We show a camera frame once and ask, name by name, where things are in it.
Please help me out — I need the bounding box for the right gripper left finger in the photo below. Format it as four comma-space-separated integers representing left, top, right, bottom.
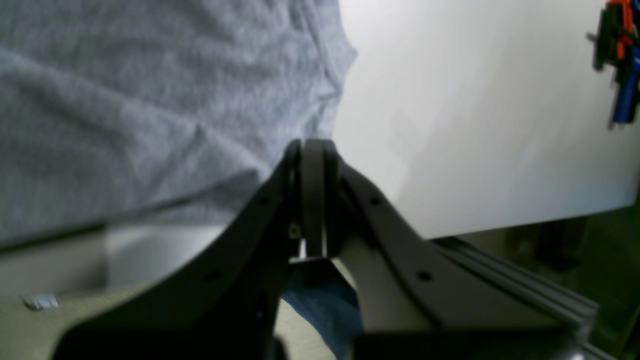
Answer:
53, 140, 301, 360

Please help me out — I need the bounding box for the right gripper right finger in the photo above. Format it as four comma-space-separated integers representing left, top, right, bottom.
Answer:
322, 140, 582, 360

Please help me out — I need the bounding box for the grey T-shirt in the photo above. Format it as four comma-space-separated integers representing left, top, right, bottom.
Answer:
0, 0, 356, 249

